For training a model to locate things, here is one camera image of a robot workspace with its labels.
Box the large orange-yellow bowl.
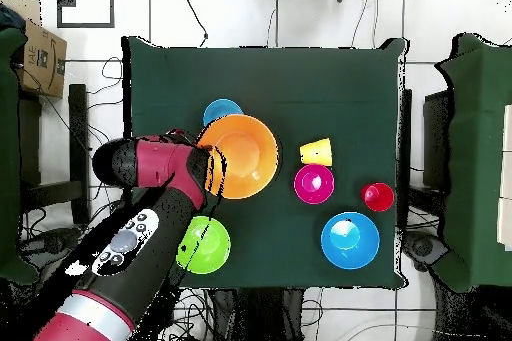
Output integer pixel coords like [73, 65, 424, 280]
[196, 113, 280, 201]

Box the orange-yellow cup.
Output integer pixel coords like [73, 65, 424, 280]
[299, 141, 318, 165]

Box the small magenta bowl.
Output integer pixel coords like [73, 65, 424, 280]
[293, 163, 336, 206]

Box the yellow cup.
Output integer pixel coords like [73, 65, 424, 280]
[314, 137, 334, 167]

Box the small light blue bowl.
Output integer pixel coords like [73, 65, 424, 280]
[202, 98, 245, 128]

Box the white box stack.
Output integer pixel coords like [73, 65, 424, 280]
[496, 103, 512, 252]

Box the large green bowl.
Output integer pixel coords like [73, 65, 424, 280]
[176, 215, 232, 275]

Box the dark green tablecloth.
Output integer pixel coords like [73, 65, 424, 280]
[121, 35, 410, 291]

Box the large blue bowl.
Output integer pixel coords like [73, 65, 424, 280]
[320, 211, 381, 271]

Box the red cup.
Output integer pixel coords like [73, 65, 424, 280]
[360, 182, 396, 213]

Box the black metal stand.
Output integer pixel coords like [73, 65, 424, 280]
[18, 83, 92, 227]

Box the green cloth-covered table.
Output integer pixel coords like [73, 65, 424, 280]
[0, 26, 40, 285]
[433, 32, 512, 293]

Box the cardboard box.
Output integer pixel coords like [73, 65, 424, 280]
[11, 0, 68, 99]

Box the black cable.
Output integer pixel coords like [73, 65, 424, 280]
[178, 0, 210, 49]

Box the tangle of black cables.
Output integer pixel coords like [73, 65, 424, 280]
[17, 56, 217, 341]

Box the black square frame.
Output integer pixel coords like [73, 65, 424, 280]
[56, 0, 116, 29]

